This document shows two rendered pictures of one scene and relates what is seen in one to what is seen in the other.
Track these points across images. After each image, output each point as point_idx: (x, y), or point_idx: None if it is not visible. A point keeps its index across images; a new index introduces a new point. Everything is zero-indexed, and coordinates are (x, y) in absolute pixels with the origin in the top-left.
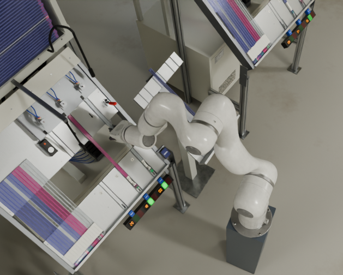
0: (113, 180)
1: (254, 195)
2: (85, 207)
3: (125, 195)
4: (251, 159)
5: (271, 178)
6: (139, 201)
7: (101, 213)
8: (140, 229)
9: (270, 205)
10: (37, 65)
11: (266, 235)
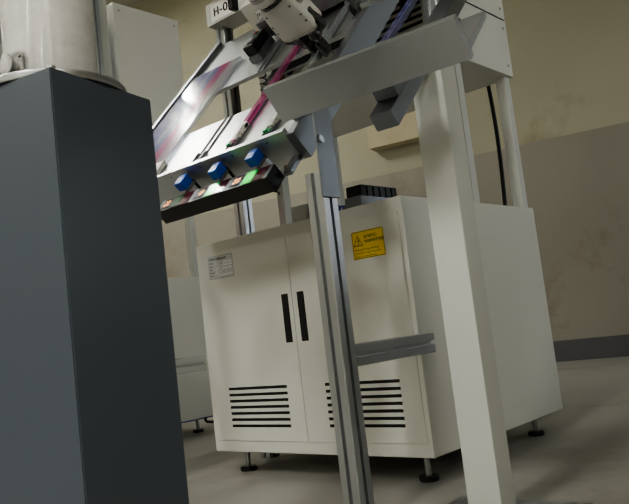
0: (235, 123)
1: None
2: (188, 139)
3: (213, 152)
4: None
5: None
6: (379, 488)
7: (180, 158)
8: (287, 500)
9: (67, 73)
10: None
11: (32, 300)
